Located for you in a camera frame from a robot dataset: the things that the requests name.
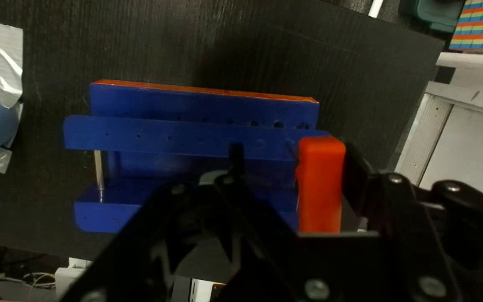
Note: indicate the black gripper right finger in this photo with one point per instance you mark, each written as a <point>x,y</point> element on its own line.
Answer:
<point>420,235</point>

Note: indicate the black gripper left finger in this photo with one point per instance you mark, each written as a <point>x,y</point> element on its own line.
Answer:
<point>197,245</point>

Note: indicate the white computer case box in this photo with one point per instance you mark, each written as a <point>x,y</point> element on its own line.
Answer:
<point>465,134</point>

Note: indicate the orange plastic block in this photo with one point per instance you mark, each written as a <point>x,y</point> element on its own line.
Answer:
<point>319,184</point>

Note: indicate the silver metal rod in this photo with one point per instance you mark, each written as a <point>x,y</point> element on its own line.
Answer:
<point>100,173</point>

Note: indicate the black cabinet table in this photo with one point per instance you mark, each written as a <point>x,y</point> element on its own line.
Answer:
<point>286,50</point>

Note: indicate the teal plastic bin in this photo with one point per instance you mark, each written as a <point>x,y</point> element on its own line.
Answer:
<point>435,12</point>

